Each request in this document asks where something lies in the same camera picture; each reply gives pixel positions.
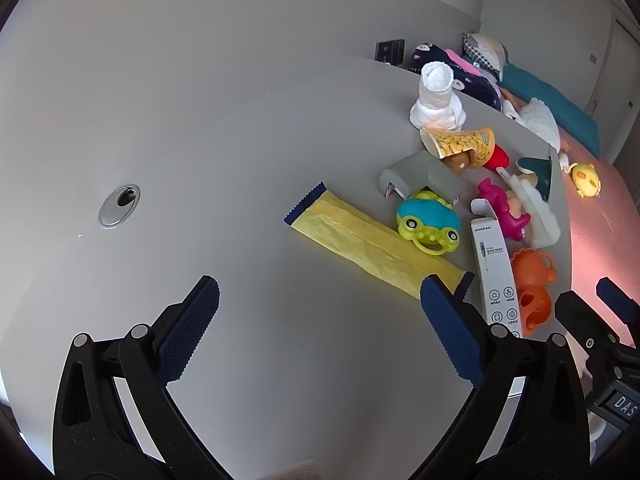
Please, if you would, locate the white door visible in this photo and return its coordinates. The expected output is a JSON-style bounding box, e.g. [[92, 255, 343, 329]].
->
[[585, 15, 640, 171]]

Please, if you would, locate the grey corner guard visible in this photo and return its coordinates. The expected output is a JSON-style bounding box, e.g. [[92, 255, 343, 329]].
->
[[378, 151, 463, 206]]

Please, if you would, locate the pink figure toy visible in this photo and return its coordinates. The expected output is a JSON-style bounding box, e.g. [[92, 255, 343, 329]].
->
[[476, 178, 532, 242]]

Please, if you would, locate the yellow chick plush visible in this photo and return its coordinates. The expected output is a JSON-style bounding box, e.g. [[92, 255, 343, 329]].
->
[[570, 161, 602, 199]]

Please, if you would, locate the yellow corn print cup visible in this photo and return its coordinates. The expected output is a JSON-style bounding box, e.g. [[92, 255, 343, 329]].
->
[[419, 127, 497, 168]]

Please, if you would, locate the yellow packet with blue ends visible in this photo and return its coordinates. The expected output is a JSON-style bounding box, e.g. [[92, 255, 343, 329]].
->
[[283, 181, 475, 301]]

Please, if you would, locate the black wall panel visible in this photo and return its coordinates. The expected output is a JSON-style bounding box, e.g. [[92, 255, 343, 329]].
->
[[375, 39, 404, 66]]

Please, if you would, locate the green and blue frog toy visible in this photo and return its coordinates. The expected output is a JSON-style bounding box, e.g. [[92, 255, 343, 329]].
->
[[396, 189, 462, 256]]

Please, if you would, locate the bright pink blanket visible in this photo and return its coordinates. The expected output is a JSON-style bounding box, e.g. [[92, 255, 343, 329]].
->
[[444, 48, 483, 78]]

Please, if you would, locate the orange plastic toy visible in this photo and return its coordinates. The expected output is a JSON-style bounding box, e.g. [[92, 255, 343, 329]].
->
[[510, 249, 557, 338]]

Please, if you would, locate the small brown toy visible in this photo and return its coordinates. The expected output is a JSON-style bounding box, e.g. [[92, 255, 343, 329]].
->
[[445, 151, 471, 175]]

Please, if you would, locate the silver cable grommet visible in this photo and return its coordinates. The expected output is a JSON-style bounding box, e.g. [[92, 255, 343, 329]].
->
[[98, 185, 141, 231]]

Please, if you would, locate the red heart toy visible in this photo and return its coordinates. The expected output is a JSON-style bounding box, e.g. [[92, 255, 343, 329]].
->
[[482, 144, 511, 170]]

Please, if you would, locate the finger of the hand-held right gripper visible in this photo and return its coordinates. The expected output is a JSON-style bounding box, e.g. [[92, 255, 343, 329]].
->
[[555, 290, 623, 386], [596, 276, 640, 346]]

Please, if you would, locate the teal pillow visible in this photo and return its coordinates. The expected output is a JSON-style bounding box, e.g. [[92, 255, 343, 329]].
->
[[500, 62, 601, 158]]

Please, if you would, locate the bed with pink sheet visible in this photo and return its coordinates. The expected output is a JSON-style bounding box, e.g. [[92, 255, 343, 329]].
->
[[550, 125, 640, 346]]

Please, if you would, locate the checked patchwork pillow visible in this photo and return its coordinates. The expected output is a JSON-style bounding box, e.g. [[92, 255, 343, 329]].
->
[[462, 32, 511, 83]]

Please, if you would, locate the white towel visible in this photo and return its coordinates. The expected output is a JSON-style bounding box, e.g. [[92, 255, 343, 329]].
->
[[410, 61, 468, 131]]

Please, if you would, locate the navy cartoon blanket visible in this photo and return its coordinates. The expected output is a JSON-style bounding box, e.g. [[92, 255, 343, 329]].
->
[[407, 43, 502, 111]]

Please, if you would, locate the long white box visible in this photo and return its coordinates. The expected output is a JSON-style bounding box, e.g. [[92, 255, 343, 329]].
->
[[470, 199, 523, 341]]

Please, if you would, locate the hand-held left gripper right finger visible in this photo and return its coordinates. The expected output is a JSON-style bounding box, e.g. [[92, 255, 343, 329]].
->
[[412, 275, 593, 480]]

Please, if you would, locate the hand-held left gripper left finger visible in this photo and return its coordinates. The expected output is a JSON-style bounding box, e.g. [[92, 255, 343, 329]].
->
[[52, 275, 234, 480]]

